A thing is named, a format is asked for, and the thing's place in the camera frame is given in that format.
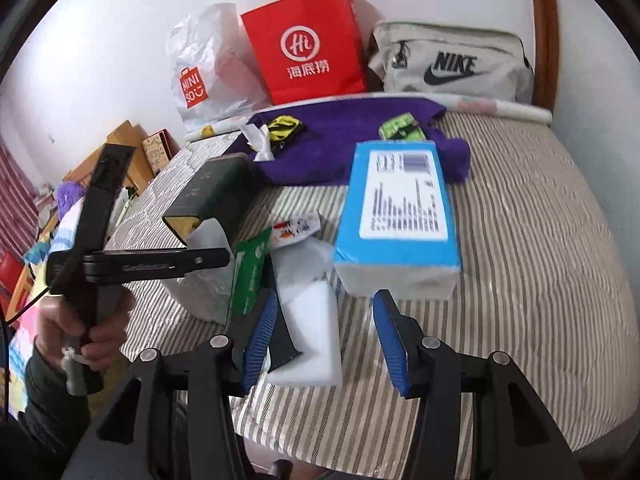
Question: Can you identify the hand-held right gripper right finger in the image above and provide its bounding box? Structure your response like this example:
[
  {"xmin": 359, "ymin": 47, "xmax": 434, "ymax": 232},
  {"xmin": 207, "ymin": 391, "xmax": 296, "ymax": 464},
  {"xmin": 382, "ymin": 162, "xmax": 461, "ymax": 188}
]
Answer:
[{"xmin": 372, "ymin": 289, "xmax": 583, "ymax": 480}]

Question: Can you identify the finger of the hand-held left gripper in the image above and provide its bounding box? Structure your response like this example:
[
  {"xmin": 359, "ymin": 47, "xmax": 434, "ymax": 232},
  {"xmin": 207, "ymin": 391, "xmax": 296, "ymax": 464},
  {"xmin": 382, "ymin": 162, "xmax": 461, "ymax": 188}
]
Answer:
[{"xmin": 182, "ymin": 247, "xmax": 232, "ymax": 275}]

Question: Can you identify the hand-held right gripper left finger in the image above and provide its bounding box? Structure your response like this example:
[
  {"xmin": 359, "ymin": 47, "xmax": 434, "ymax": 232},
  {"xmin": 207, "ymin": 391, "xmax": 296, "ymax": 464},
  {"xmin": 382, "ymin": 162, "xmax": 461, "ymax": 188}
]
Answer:
[{"xmin": 62, "ymin": 290, "xmax": 281, "ymax": 480}]

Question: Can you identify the clear plastic bag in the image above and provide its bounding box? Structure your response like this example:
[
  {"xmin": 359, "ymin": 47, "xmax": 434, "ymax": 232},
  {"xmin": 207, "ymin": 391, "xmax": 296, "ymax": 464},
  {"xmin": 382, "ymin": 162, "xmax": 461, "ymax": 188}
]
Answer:
[{"xmin": 162, "ymin": 219, "xmax": 237, "ymax": 322}]

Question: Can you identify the green snack packet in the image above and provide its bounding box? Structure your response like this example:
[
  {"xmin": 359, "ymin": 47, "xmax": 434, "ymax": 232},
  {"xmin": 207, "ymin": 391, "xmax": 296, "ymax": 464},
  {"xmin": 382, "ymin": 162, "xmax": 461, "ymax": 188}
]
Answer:
[{"xmin": 227, "ymin": 229, "xmax": 275, "ymax": 317}]

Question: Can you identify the dark green tin box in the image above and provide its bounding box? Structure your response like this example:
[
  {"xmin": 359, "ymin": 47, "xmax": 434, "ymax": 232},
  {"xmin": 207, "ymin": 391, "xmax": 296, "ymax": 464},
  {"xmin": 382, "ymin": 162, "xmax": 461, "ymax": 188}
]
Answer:
[{"xmin": 162, "ymin": 152, "xmax": 256, "ymax": 261}]

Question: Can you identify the small white printed sachet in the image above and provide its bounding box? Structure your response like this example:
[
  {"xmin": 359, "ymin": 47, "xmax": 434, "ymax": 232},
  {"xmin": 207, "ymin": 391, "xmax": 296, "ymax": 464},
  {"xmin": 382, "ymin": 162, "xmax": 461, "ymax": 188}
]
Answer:
[{"xmin": 270, "ymin": 211, "xmax": 322, "ymax": 249}]

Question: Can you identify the white cloth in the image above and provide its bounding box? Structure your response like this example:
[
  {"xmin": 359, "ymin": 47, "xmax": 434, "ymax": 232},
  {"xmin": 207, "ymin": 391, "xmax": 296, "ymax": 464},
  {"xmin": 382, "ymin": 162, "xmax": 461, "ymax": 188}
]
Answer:
[{"xmin": 239, "ymin": 122, "xmax": 275, "ymax": 162}]

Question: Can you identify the yellow black-striped pouch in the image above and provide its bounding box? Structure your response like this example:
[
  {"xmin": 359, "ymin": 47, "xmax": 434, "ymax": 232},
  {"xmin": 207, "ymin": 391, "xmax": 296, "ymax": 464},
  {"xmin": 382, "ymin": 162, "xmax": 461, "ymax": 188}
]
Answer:
[{"xmin": 267, "ymin": 116, "xmax": 307, "ymax": 150}]

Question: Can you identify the small green wipes pack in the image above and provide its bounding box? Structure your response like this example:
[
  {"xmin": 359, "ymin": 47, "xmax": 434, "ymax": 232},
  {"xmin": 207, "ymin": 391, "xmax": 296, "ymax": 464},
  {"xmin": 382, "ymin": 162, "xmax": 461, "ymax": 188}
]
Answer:
[{"xmin": 378, "ymin": 113, "xmax": 427, "ymax": 142}]

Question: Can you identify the person's left forearm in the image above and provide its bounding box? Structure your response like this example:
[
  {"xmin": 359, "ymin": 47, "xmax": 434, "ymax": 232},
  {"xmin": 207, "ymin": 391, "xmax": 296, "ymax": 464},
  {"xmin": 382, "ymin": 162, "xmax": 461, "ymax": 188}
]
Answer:
[{"xmin": 0, "ymin": 342, "xmax": 93, "ymax": 480}]

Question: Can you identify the person's left hand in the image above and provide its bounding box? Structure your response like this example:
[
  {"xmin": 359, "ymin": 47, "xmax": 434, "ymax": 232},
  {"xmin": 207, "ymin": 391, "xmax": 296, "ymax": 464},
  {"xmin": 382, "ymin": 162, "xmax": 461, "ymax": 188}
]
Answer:
[{"xmin": 36, "ymin": 290, "xmax": 137, "ymax": 386}]

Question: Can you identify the purple fluffy cloth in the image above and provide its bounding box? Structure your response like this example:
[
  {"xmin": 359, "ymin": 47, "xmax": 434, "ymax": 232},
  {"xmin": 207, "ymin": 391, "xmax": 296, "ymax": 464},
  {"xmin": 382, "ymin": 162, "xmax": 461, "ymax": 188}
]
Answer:
[{"xmin": 56, "ymin": 182, "xmax": 87, "ymax": 217}]

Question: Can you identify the light wooden headboard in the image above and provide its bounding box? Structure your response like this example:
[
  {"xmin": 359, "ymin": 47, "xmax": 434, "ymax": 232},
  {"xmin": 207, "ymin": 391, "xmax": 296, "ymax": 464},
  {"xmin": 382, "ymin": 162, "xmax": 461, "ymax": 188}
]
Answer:
[{"xmin": 62, "ymin": 120, "xmax": 151, "ymax": 191}]

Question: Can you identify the red striped curtain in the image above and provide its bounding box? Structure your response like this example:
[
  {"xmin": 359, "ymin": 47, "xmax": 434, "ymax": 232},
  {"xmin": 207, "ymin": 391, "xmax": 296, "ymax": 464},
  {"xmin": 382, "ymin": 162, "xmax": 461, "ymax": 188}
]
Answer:
[{"xmin": 0, "ymin": 142, "xmax": 40, "ymax": 261}]

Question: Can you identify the blue tissue pack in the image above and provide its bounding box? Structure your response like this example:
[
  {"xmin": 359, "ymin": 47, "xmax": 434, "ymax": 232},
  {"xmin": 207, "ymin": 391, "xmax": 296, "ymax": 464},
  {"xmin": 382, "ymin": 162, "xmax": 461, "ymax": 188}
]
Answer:
[{"xmin": 332, "ymin": 140, "xmax": 463, "ymax": 301}]

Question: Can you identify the grey striped mattress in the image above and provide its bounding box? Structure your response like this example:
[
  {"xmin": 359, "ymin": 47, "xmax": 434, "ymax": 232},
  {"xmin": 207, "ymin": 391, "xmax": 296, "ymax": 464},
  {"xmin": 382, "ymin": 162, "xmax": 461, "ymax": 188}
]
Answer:
[{"xmin": 102, "ymin": 110, "xmax": 636, "ymax": 461}]

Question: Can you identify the purple towel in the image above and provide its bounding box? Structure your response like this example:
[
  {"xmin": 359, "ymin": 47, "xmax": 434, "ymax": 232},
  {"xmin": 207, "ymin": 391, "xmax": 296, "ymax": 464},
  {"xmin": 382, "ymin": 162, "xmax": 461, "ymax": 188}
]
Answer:
[{"xmin": 247, "ymin": 97, "xmax": 473, "ymax": 187}]

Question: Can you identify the white plastic shopping bag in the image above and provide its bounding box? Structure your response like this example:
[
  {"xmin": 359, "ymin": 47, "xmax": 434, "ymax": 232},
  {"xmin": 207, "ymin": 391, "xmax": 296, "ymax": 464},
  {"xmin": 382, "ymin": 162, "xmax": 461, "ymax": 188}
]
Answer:
[{"xmin": 166, "ymin": 2, "xmax": 271, "ymax": 133}]

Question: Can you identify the red paper bag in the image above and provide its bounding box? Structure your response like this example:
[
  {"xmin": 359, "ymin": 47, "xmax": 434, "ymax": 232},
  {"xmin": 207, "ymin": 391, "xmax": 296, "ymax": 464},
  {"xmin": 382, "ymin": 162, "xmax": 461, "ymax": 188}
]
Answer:
[{"xmin": 240, "ymin": 0, "xmax": 368, "ymax": 107}]

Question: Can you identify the beige waist bag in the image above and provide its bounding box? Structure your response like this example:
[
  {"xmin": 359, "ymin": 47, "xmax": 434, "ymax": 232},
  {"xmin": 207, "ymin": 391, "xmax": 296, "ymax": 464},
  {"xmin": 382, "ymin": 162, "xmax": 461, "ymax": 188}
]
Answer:
[{"xmin": 367, "ymin": 21, "xmax": 535, "ymax": 106}]

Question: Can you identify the brown wooden door frame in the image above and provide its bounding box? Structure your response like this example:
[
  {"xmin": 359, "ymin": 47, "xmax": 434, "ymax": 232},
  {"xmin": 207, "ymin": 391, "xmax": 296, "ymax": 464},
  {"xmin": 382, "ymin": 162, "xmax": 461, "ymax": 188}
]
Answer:
[{"xmin": 524, "ymin": 0, "xmax": 560, "ymax": 111}]

